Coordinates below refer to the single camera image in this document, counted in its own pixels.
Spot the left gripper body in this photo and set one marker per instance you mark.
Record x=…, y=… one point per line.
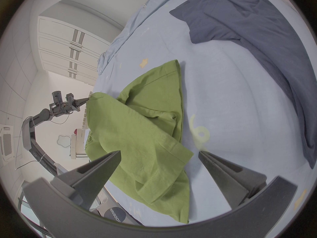
x=68, y=106

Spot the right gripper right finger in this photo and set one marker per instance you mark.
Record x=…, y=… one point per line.
x=227, y=180

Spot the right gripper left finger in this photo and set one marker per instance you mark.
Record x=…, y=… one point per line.
x=94, y=177

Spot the green garment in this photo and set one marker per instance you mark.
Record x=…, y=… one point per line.
x=133, y=137

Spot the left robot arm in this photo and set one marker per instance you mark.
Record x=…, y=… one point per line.
x=27, y=135

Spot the bed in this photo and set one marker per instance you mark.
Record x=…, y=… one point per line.
x=223, y=88

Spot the dark blue garment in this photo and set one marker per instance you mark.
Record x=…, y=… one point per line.
x=247, y=16

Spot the white bedside table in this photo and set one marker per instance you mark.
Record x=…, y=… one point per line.
x=78, y=146

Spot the white wardrobe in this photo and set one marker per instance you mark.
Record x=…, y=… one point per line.
x=62, y=43

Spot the ceiling air conditioner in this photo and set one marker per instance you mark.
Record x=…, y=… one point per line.
x=8, y=144

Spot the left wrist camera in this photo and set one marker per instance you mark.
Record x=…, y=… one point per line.
x=57, y=97

